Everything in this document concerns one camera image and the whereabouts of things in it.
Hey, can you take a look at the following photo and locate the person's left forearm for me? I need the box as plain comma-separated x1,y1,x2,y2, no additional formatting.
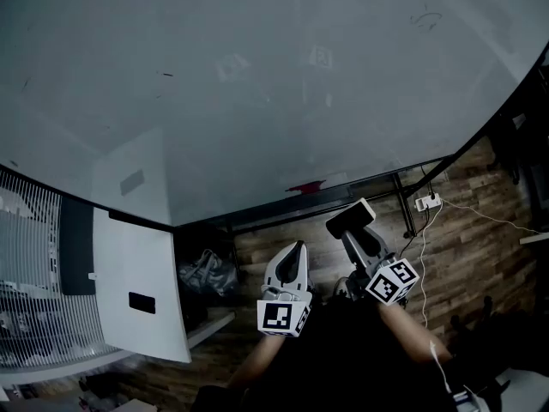
226,335,284,390

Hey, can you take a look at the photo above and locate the person's shoe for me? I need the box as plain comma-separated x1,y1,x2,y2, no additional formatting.
335,276,355,300

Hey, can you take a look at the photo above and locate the person's black clothing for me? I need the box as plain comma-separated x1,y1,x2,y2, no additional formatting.
192,292,473,412

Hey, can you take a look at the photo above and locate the black and white whiteboard eraser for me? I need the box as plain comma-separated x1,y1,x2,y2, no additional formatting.
324,197,377,239

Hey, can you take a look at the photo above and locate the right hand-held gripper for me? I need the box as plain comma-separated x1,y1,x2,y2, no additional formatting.
341,223,421,308

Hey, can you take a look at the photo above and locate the black panel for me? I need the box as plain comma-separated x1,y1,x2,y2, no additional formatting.
58,195,96,296

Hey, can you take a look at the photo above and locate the large black-framed whiteboard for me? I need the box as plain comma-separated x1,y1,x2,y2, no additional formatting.
0,0,549,232

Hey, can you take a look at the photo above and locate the white cabinet door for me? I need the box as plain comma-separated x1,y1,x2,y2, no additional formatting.
92,207,193,364

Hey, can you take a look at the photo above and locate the long white cable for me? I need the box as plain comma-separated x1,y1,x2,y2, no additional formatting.
418,206,455,397

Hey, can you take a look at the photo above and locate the thin white cable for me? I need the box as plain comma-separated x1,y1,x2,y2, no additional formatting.
440,198,549,235

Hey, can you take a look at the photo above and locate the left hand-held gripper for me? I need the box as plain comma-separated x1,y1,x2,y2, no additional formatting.
256,240,317,341

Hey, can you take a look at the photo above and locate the white shelf board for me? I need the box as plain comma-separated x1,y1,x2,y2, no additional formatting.
186,309,236,351

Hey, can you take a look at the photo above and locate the red marker pen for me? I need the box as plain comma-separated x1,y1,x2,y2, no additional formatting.
285,179,327,195

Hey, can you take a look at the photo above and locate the white power strip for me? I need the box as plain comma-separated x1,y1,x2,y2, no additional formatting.
414,191,443,211

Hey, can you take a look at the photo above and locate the black cable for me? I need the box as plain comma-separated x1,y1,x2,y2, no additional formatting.
402,209,431,252

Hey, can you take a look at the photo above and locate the person's right forearm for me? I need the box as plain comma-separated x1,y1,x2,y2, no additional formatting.
377,302,454,364

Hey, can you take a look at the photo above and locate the grey bag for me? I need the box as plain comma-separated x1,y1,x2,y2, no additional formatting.
178,249,239,298

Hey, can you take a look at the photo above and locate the striped glass partition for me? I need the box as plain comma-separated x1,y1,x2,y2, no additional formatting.
0,167,125,371

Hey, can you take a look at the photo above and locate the black office chair base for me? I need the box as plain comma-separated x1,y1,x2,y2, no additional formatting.
449,296,549,377

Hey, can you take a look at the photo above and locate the black chair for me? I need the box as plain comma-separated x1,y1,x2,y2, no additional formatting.
488,113,549,188

